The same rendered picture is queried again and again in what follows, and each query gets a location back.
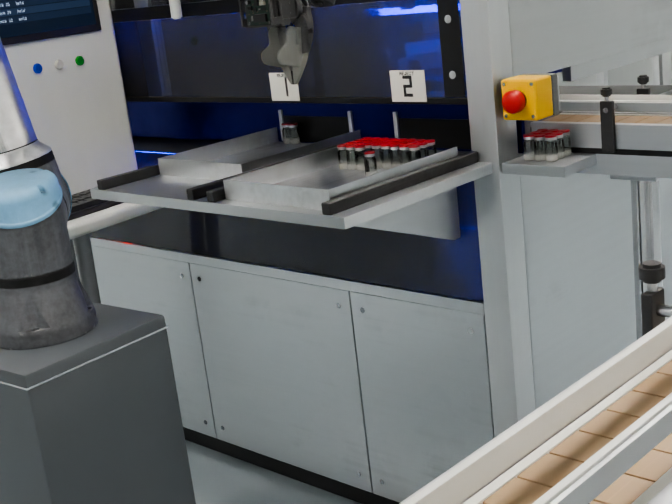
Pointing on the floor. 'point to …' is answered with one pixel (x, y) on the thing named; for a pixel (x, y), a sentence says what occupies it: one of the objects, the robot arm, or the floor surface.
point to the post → (498, 212)
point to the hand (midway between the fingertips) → (296, 75)
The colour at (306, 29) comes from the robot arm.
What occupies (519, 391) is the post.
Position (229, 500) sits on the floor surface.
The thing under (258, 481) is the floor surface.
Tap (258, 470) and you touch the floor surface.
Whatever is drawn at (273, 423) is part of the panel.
